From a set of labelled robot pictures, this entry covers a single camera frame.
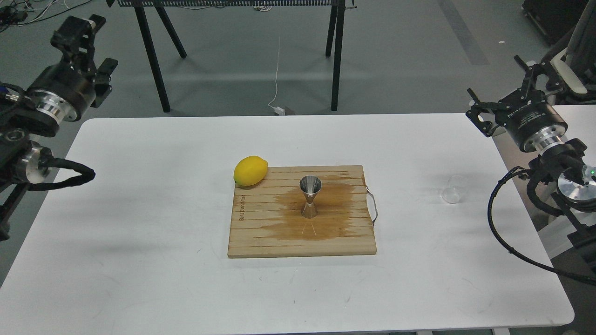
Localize wooden cutting board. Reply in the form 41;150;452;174
228;165;377;258

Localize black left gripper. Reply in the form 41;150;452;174
26;15;118;121

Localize black metal table frame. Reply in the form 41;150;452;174
100;0;356;117

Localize cables on floor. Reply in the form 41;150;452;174
0;0;91;33

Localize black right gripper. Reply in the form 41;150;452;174
466;55;569;153

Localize small clear glass cup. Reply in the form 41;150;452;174
440;174;469;204

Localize yellow lemon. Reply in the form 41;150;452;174
233;155;268;187

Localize black equipment case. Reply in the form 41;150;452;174
521;0;595;49

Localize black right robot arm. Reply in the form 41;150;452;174
466;55;595;286

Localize white cable with plug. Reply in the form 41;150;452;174
267;35;295;116

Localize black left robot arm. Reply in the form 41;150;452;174
0;15;118;241

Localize steel double jigger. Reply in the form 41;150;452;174
299;174;322;219

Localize white side table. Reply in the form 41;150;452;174
538;105;596;259

